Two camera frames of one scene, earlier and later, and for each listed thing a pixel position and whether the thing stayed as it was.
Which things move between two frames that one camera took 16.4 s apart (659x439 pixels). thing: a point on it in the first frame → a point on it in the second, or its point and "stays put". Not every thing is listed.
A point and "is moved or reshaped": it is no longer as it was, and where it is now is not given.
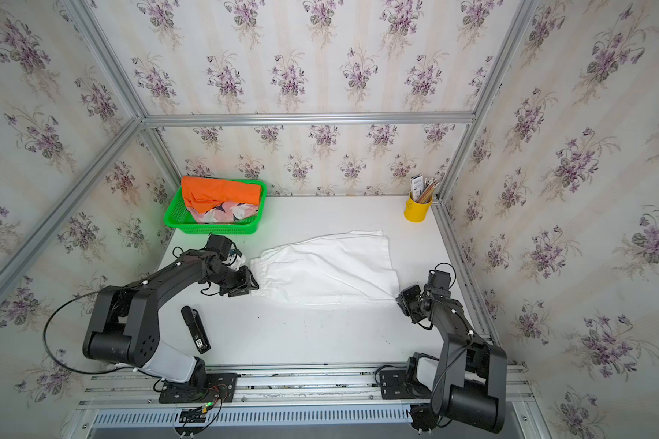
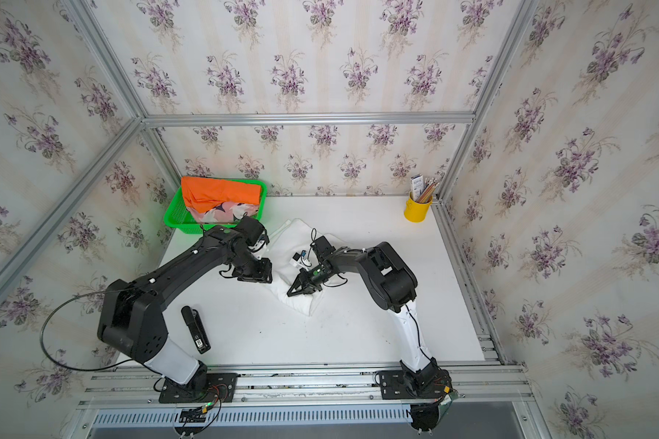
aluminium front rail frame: (281, 401) stays put
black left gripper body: (235, 281) → (258, 270)
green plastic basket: (177, 218) stays put
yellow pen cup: (415, 211) stays put
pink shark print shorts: (224, 212) stays put
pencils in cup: (422, 189) stays put
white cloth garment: (349, 267) is moved or reshaped
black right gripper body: (412, 299) → (313, 278)
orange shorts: (205, 194) stays put
